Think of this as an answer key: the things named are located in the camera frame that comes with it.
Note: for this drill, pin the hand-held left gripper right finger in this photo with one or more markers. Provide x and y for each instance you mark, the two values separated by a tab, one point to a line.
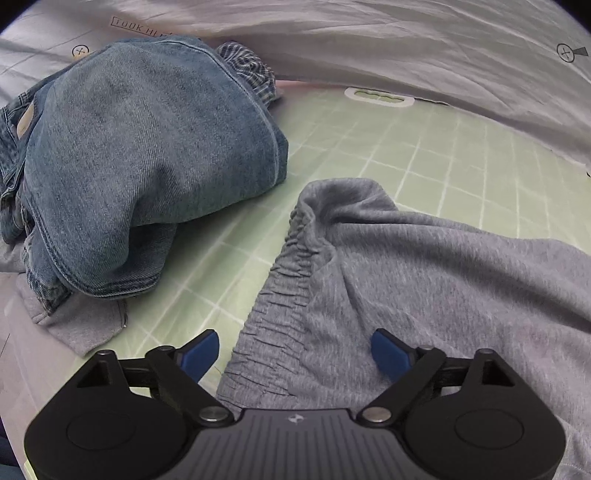
390	357

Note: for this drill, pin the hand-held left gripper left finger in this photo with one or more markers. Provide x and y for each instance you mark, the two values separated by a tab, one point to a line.
203	355

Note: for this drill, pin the grey knit shorts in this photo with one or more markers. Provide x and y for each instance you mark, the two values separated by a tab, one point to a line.
438	286

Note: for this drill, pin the grey sweatshirt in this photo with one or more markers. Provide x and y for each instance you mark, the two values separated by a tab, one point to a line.
83	327

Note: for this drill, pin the blue denim jeans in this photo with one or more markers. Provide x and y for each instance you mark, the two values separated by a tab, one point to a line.
152	161

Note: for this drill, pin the green grid mat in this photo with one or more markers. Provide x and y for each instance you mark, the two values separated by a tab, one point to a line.
369	147

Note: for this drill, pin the blue checked cloth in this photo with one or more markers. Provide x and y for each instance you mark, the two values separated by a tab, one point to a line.
251	69

